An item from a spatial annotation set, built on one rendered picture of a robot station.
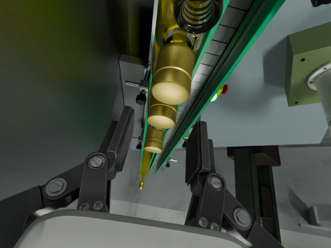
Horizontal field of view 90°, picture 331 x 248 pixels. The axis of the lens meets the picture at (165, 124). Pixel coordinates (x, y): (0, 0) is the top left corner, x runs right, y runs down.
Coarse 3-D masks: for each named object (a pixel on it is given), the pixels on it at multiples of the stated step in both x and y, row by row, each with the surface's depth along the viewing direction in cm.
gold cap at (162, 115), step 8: (152, 96) 20; (152, 104) 19; (160, 104) 19; (168, 104) 19; (152, 112) 18; (160, 112) 18; (168, 112) 18; (176, 112) 20; (152, 120) 19; (160, 120) 19; (168, 120) 18
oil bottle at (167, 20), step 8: (160, 0) 16; (168, 0) 15; (160, 8) 16; (168, 8) 15; (160, 16) 16; (168, 16) 16; (160, 24) 16; (168, 24) 16; (176, 24) 16; (160, 32) 17; (160, 40) 18; (200, 40) 17; (192, 48) 18
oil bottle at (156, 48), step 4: (156, 44) 21; (156, 48) 21; (160, 48) 21; (156, 52) 21; (152, 56) 22; (156, 56) 21; (152, 60) 22; (156, 60) 21; (152, 64) 22; (156, 64) 21; (152, 68) 23; (152, 72) 23; (152, 76) 24
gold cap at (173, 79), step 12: (168, 48) 14; (180, 48) 14; (168, 60) 14; (180, 60) 14; (192, 60) 15; (156, 72) 14; (168, 72) 13; (180, 72) 13; (192, 72) 15; (156, 84) 13; (168, 84) 13; (180, 84) 13; (156, 96) 15; (168, 96) 14; (180, 96) 14
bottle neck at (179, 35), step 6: (174, 30) 16; (180, 30) 16; (168, 36) 16; (174, 36) 15; (180, 36) 15; (186, 36) 16; (192, 36) 16; (168, 42) 15; (180, 42) 15; (186, 42) 15; (192, 42) 16
